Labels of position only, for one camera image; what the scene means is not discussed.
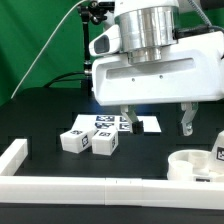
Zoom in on white cable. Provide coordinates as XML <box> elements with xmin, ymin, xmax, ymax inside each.
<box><xmin>10</xmin><ymin>0</ymin><xmax>88</xmax><ymax>100</ymax></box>

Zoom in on white left fence wall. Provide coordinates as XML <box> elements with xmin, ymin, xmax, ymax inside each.
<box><xmin>0</xmin><ymin>139</ymin><xmax>28</xmax><ymax>176</ymax></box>

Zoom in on white marker sheet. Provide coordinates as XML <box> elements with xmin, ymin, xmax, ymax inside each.
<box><xmin>72</xmin><ymin>114</ymin><xmax>161</xmax><ymax>133</ymax></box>

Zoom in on white fence wall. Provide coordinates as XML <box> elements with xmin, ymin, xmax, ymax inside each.
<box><xmin>0</xmin><ymin>139</ymin><xmax>28</xmax><ymax>176</ymax></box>
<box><xmin>0</xmin><ymin>176</ymin><xmax>224</xmax><ymax>210</ymax></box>

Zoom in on white round stool seat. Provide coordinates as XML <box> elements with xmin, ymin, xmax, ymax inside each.
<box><xmin>167</xmin><ymin>149</ymin><xmax>224</xmax><ymax>183</ymax></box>

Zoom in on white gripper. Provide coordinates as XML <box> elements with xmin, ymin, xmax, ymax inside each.
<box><xmin>89</xmin><ymin>25</ymin><xmax>224</xmax><ymax>136</ymax></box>

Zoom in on black cables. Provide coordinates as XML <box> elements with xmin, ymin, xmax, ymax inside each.
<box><xmin>43</xmin><ymin>69</ymin><xmax>98</xmax><ymax>89</ymax></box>

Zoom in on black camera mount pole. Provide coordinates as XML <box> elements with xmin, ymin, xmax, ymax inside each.
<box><xmin>77</xmin><ymin>4</ymin><xmax>108</xmax><ymax>71</ymax></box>

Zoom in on black camera on mount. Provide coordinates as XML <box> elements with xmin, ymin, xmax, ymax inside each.
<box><xmin>90</xmin><ymin>0</ymin><xmax>115</xmax><ymax>10</ymax></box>

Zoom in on white front fence wall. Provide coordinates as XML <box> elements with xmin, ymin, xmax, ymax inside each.
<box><xmin>0</xmin><ymin>176</ymin><xmax>224</xmax><ymax>210</ymax></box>

